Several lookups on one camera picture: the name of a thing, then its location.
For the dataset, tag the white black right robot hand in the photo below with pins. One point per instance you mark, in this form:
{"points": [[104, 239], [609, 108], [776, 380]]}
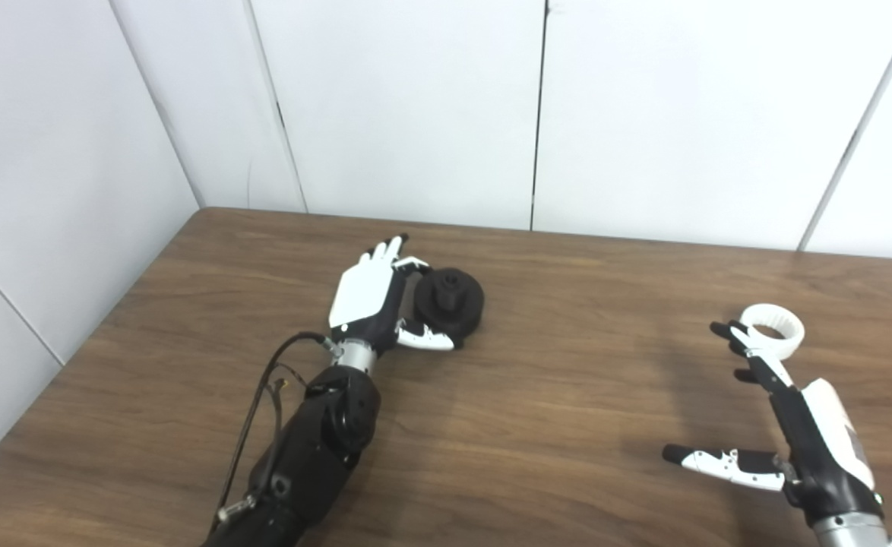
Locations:
{"points": [[826, 448]]}

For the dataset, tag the round black plastic part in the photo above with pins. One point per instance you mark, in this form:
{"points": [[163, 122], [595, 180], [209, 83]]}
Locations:
{"points": [[461, 308]]}

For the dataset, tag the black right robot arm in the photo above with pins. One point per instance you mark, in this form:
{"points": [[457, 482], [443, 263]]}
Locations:
{"points": [[852, 532]]}

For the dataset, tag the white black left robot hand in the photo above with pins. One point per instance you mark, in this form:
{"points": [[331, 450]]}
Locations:
{"points": [[362, 292]]}

